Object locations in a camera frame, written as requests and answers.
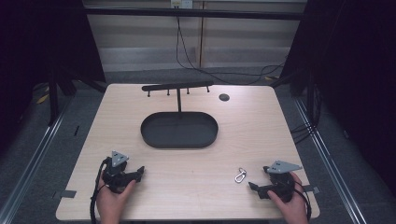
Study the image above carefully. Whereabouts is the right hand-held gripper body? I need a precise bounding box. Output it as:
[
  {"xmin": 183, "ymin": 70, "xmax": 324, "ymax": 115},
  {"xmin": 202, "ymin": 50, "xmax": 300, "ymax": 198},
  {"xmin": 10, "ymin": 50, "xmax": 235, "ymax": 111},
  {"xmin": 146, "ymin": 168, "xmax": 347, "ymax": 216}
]
[{"xmin": 262, "ymin": 160, "xmax": 304, "ymax": 203}]

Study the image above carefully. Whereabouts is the grey tape strip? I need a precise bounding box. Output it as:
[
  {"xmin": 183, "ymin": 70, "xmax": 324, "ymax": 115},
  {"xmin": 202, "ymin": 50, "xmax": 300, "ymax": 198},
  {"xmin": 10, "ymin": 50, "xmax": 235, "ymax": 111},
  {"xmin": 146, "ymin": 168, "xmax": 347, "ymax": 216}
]
[
  {"xmin": 51, "ymin": 189, "xmax": 78, "ymax": 201},
  {"xmin": 302, "ymin": 184, "xmax": 321, "ymax": 195}
]

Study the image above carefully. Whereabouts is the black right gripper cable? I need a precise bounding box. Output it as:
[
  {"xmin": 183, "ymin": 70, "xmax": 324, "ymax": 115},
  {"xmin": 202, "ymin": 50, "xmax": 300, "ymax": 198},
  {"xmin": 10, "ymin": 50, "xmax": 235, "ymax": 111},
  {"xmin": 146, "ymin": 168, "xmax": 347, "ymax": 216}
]
[{"xmin": 291, "ymin": 179, "xmax": 313, "ymax": 222}]

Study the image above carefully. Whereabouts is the person's left hand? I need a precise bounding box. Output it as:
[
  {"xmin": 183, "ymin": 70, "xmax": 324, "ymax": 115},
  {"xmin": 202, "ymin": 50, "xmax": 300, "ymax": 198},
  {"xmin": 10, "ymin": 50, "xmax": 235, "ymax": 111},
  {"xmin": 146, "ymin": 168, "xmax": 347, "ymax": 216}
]
[{"xmin": 95, "ymin": 173, "xmax": 137, "ymax": 224}]

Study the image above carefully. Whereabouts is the black metal stand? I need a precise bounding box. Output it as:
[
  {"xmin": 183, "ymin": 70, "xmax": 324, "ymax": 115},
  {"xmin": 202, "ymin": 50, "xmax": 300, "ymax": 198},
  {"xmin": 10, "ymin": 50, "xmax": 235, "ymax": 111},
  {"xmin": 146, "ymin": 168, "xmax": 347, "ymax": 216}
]
[
  {"xmin": 47, "ymin": 69, "xmax": 108, "ymax": 127},
  {"xmin": 270, "ymin": 69, "xmax": 323, "ymax": 129}
]

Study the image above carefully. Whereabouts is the black curtain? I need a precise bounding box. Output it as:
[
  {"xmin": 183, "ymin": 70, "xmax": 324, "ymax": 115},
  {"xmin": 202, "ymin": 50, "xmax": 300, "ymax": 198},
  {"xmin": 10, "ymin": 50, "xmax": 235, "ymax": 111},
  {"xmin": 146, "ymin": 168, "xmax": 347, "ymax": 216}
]
[
  {"xmin": 279, "ymin": 0, "xmax": 396, "ymax": 197},
  {"xmin": 0, "ymin": 0, "xmax": 106, "ymax": 150}
]

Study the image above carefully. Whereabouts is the black horizontal frame bar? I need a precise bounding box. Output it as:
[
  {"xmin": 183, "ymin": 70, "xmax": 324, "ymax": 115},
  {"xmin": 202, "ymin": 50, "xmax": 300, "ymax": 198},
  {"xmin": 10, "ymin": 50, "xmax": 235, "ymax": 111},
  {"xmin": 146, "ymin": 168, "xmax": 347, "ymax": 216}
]
[{"xmin": 83, "ymin": 7, "xmax": 307, "ymax": 21}]

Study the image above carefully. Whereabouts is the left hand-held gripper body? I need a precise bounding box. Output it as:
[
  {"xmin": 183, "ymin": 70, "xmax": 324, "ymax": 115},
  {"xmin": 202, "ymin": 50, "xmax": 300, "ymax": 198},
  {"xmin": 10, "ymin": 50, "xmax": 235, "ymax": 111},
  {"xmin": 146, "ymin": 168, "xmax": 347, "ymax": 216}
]
[{"xmin": 102, "ymin": 150, "xmax": 138, "ymax": 194}]

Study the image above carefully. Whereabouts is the metal floor rail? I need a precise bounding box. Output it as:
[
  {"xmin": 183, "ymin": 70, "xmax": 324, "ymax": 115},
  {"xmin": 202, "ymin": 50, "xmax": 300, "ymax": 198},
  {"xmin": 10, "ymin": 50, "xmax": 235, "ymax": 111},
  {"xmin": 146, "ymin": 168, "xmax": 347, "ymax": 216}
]
[
  {"xmin": 292, "ymin": 96, "xmax": 370, "ymax": 224},
  {"xmin": 0, "ymin": 92, "xmax": 76, "ymax": 224}
]

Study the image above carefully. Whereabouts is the white wall socket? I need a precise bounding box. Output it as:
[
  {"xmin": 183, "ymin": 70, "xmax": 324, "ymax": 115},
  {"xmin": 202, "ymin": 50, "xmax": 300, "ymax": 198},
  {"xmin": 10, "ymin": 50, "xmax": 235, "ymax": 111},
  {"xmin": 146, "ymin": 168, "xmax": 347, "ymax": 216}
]
[{"xmin": 170, "ymin": 0, "xmax": 194, "ymax": 9}]

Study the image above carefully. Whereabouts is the person's right hand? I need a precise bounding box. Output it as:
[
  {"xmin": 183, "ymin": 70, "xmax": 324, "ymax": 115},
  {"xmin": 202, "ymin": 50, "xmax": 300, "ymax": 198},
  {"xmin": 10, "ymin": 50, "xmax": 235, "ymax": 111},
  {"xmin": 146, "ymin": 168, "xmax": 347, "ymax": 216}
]
[{"xmin": 266, "ymin": 172, "xmax": 309, "ymax": 224}]

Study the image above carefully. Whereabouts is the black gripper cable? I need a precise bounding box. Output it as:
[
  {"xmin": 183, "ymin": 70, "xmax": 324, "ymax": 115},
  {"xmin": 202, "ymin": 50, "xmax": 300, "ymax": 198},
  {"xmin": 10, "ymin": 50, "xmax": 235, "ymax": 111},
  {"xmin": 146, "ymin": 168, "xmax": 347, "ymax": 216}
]
[
  {"xmin": 291, "ymin": 179, "xmax": 313, "ymax": 222},
  {"xmin": 89, "ymin": 157, "xmax": 112, "ymax": 224}
]

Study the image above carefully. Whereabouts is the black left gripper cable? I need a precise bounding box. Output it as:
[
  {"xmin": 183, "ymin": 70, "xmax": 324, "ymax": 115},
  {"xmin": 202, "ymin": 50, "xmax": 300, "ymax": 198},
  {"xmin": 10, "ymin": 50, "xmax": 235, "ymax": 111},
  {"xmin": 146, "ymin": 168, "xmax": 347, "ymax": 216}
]
[{"xmin": 89, "ymin": 157, "xmax": 112, "ymax": 224}]

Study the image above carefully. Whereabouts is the silver carabiner key ring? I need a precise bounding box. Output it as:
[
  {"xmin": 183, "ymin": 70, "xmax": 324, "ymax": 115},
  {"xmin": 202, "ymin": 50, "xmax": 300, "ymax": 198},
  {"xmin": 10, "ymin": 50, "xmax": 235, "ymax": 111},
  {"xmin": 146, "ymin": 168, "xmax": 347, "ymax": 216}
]
[{"xmin": 233, "ymin": 167, "xmax": 248, "ymax": 184}]

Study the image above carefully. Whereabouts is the bundle of black floor cables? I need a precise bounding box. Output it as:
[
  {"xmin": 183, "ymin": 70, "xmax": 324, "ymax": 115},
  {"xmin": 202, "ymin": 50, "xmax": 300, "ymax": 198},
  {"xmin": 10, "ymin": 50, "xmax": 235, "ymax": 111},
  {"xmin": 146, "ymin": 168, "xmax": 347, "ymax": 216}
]
[{"xmin": 290, "ymin": 122, "xmax": 318, "ymax": 145}]

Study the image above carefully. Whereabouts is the black hook rack with tray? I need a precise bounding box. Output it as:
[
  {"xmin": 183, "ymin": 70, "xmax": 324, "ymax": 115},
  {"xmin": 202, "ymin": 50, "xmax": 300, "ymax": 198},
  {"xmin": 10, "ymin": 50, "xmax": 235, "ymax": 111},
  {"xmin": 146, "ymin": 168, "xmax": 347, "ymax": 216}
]
[{"xmin": 140, "ymin": 80, "xmax": 219, "ymax": 149}]

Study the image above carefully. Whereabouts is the black wall cable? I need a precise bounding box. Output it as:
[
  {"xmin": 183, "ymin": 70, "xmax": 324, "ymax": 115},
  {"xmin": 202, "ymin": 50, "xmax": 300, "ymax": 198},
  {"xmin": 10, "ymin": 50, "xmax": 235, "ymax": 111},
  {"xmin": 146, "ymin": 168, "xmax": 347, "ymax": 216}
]
[{"xmin": 175, "ymin": 15, "xmax": 286, "ymax": 86}]

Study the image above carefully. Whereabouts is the yellow strip on floor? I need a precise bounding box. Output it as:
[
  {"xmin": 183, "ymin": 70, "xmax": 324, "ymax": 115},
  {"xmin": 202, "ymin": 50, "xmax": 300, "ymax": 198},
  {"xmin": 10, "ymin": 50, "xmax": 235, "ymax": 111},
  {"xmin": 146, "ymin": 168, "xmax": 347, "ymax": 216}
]
[{"xmin": 35, "ymin": 92, "xmax": 50, "ymax": 105}]

